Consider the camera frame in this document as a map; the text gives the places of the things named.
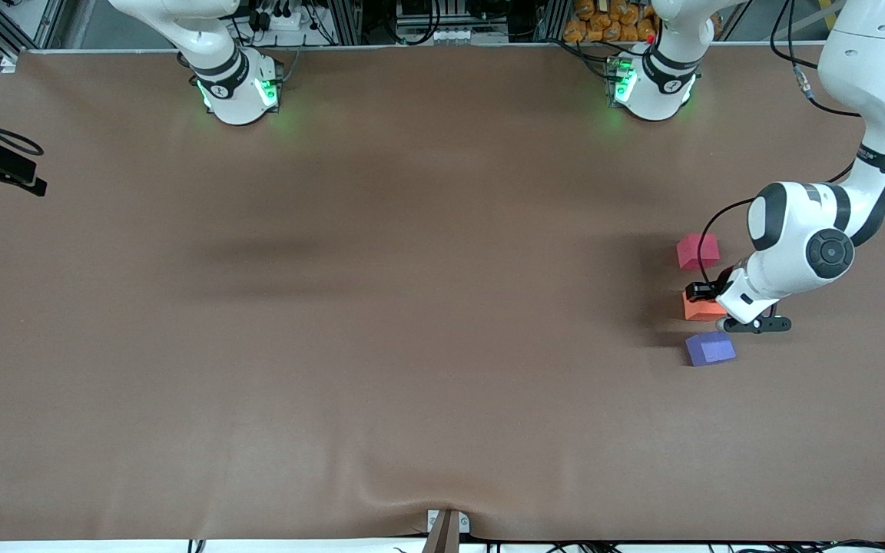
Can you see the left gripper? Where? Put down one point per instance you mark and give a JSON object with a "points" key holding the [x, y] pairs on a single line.
{"points": [[712, 289]]}

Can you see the orange foam block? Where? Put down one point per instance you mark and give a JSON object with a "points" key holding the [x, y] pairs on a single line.
{"points": [[700, 309]]}

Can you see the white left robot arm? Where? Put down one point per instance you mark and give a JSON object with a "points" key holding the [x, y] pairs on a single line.
{"points": [[873, 61]]}

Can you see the red foam block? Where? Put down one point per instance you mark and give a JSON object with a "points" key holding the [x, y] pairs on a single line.
{"points": [[692, 251]]}

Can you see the purple foam block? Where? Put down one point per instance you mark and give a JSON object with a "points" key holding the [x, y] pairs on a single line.
{"points": [[710, 349]]}

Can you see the brown table mat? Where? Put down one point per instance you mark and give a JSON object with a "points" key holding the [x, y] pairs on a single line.
{"points": [[442, 307]]}

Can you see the pile of orange objects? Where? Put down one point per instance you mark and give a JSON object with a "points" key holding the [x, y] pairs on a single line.
{"points": [[604, 23]]}

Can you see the white power strip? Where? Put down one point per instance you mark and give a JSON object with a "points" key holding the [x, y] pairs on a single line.
{"points": [[281, 19]]}

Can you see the metal table clamp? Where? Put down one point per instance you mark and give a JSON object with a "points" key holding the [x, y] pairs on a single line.
{"points": [[446, 534]]}

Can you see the white connector strip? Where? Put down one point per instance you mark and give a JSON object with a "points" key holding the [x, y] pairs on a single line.
{"points": [[458, 35]]}

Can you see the black electronics box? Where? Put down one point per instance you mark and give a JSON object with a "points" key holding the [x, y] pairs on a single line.
{"points": [[415, 9]]}

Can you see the silver corner bracket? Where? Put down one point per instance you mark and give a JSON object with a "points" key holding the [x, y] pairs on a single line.
{"points": [[9, 63]]}

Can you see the aluminium frame post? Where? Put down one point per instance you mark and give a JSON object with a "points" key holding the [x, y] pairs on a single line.
{"points": [[347, 19], [554, 19]]}

